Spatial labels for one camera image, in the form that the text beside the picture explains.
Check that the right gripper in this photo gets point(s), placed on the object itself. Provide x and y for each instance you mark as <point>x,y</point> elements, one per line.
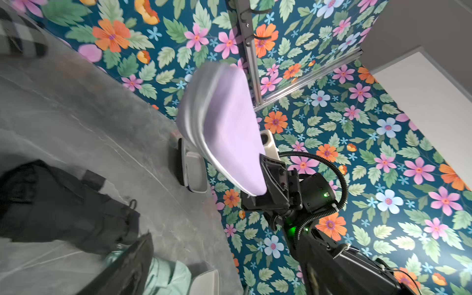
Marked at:
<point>283,192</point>

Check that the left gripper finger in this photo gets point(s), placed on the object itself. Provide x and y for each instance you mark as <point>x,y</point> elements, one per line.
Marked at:
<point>127,275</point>

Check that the beige case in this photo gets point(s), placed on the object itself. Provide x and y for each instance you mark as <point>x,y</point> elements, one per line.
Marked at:
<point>190,168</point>
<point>207,283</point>

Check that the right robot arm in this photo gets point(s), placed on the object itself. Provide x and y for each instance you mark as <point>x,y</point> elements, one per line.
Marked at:
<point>328,266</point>

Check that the mint green folded umbrella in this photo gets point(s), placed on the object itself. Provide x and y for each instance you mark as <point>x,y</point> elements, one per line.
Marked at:
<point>167,278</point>

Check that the black folded umbrella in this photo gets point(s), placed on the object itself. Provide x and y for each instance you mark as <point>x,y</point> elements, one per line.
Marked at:
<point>41,203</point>

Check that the plaid folded umbrella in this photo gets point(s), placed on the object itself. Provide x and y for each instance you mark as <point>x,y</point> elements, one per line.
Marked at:
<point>21,37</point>

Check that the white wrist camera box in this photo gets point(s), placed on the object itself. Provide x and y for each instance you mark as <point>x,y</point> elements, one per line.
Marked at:
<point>270,148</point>

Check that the black hook rail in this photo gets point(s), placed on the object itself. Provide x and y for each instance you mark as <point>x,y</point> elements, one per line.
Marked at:
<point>247,29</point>

